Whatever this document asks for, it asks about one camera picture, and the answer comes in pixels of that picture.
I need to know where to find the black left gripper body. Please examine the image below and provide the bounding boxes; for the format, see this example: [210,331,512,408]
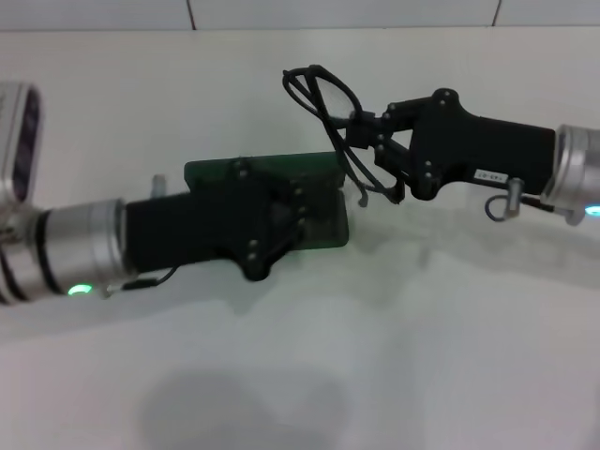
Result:
[122,158,283,283]

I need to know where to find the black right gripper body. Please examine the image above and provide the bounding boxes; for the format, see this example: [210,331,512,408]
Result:
[407,87,560,201]

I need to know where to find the black glasses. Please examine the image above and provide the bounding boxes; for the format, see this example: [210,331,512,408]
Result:
[280,65,407,208]

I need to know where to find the green glasses case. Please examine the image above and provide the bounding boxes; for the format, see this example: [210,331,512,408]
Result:
[184,150,351,252]

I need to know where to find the right gripper dark cable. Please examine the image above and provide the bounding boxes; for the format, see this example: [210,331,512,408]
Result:
[484,193,548,222]

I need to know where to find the gripper dark cable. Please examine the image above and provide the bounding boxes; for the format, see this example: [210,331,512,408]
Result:
[484,193,548,222]
[107,266,180,294]

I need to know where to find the left gripper dark cable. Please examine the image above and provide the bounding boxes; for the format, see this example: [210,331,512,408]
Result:
[107,266,180,294]

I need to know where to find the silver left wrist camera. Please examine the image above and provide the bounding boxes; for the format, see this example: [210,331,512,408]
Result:
[0,82,45,208]

